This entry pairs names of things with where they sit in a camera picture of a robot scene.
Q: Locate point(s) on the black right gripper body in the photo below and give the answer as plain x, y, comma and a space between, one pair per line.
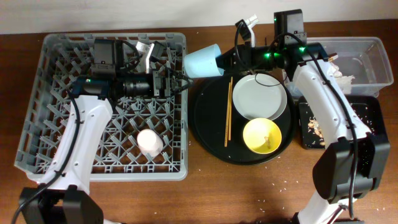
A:
262, 57

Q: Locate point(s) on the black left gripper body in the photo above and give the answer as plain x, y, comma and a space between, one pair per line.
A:
143, 84

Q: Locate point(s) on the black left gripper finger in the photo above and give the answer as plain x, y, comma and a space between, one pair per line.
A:
175, 88
179, 75

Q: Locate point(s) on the blue plastic cup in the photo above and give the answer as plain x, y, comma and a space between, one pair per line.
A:
202, 63

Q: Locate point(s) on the pink plastic cup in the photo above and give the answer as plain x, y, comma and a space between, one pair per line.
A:
149, 142

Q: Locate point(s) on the yellow bowl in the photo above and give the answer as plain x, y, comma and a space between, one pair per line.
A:
262, 136

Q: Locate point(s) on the food scraps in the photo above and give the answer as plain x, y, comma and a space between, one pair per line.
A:
314, 127

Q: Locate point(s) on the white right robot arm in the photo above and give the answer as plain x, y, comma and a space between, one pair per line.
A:
354, 160

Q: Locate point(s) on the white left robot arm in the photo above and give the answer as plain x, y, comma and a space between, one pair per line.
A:
63, 192

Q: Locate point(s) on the grey dishwasher rack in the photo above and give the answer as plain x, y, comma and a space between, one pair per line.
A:
118, 159

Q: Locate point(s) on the right wooden chopstick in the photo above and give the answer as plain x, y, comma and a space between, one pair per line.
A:
230, 108

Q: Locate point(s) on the white round plate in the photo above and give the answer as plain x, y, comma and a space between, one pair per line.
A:
259, 96

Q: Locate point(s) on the round black tray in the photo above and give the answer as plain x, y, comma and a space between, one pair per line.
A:
207, 119

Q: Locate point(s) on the white crumpled paper towel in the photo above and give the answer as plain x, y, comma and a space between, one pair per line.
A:
343, 81

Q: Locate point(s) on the clear plastic bin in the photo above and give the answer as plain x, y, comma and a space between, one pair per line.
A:
363, 57

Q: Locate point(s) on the black rectangular tray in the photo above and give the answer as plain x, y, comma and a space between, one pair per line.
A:
367, 109

